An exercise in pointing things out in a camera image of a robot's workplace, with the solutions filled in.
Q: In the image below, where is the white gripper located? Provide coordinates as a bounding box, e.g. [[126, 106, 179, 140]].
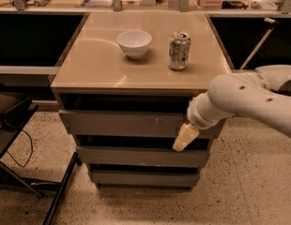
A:
[[173, 93, 233, 151]]

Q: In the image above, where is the grey top drawer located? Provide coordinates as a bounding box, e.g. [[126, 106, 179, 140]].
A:
[[58, 109, 227, 140]]

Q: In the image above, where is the grey drawer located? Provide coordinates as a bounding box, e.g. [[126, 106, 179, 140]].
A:
[[58, 109, 227, 140], [89, 170, 199, 188], [76, 146, 208, 168]]

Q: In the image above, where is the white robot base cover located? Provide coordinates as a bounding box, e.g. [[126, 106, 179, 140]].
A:
[[255, 65, 291, 93]]

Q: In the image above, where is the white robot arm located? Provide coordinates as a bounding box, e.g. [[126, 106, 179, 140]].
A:
[[173, 72, 291, 151]]

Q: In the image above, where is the grey bottom drawer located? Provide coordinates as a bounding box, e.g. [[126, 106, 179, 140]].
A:
[[89, 170, 199, 188]]

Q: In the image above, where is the grey drawer cabinet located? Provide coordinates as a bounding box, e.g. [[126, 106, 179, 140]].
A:
[[49, 10, 241, 192]]

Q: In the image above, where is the grey middle drawer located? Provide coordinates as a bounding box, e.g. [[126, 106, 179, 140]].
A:
[[76, 146, 208, 168]]

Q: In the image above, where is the crushed silver soda can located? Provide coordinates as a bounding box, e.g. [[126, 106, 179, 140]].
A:
[[169, 32, 191, 70]]

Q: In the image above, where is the white ceramic bowl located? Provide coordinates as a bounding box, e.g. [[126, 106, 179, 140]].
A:
[[117, 30, 152, 59]]

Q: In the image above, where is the black metal stand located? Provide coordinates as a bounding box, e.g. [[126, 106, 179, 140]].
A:
[[0, 83, 80, 225]]

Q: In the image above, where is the black cable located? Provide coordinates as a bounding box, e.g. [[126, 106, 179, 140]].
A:
[[1, 122, 34, 169]]

